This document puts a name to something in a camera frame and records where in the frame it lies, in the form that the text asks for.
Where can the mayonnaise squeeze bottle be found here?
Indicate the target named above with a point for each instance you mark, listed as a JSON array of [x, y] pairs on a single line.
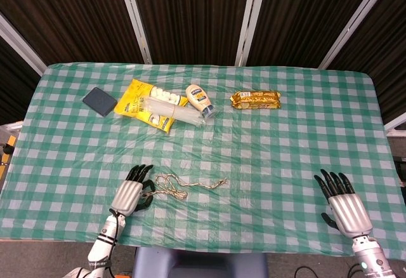
[[200, 100]]

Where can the yellow snack bag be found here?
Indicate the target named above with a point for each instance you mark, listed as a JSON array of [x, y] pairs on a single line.
[[146, 103]]

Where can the white partition frame post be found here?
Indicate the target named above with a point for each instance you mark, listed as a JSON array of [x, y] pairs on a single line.
[[134, 17], [356, 21], [252, 19], [19, 44]]

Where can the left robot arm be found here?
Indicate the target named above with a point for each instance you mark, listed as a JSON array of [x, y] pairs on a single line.
[[101, 246]]

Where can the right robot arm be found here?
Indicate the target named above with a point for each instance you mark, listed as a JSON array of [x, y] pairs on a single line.
[[371, 255]]

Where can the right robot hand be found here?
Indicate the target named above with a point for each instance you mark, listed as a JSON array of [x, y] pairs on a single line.
[[349, 209]]

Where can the gold cookie package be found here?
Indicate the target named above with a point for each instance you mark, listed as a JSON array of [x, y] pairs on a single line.
[[255, 100]]

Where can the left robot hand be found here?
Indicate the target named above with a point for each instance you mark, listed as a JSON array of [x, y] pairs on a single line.
[[128, 194]]

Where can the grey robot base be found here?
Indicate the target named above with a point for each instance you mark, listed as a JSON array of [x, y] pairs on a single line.
[[200, 263]]

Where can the green checkered tablecloth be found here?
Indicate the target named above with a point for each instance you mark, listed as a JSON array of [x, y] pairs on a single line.
[[203, 163]]

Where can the dark blue square pad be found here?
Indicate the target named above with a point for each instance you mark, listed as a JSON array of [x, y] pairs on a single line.
[[99, 101]]

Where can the clear plastic cup stack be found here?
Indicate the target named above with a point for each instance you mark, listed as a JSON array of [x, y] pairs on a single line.
[[172, 113]]

